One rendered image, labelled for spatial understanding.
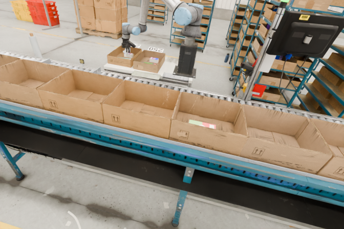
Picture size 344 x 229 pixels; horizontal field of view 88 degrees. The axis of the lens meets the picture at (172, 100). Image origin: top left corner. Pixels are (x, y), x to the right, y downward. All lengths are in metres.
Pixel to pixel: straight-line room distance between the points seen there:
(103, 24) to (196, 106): 4.78
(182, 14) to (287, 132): 1.22
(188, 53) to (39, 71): 1.30
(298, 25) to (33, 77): 1.95
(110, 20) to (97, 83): 4.30
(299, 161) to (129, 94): 1.07
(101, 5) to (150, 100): 4.57
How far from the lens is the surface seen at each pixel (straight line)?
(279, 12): 1.63
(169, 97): 1.21
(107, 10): 5.58
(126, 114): 1.01
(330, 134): 1.49
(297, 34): 1.57
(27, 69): 1.73
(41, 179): 2.16
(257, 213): 1.70
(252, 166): 1.05
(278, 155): 1.09
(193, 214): 1.84
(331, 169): 1.24
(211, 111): 1.23
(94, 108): 1.10
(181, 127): 0.95
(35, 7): 6.94
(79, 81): 1.47
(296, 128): 1.39
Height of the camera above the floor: 1.66
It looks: 35 degrees down
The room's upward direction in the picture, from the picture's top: 7 degrees clockwise
